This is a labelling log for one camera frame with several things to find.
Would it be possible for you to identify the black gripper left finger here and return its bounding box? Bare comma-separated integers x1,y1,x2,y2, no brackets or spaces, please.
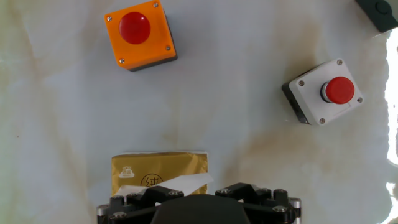
96,185,185,224

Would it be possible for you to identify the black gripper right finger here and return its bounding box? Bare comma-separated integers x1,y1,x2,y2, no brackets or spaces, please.
214,182,302,224

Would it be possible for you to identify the white box raised red button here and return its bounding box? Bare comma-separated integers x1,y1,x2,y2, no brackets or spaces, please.
281,58,364,126

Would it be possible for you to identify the orange box red mushroom button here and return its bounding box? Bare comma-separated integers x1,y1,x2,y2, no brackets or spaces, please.
104,0,178,73

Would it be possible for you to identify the grey box red button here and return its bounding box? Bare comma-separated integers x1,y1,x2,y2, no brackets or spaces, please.
355,0,398,34

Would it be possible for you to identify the gold tissue box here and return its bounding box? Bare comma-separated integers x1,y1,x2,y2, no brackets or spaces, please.
111,151,208,197

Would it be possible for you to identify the white tissue sheet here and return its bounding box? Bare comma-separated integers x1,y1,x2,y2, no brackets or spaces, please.
116,172,215,197

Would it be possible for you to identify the marble pattern mat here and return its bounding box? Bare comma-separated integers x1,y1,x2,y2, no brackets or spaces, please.
0,0,398,224

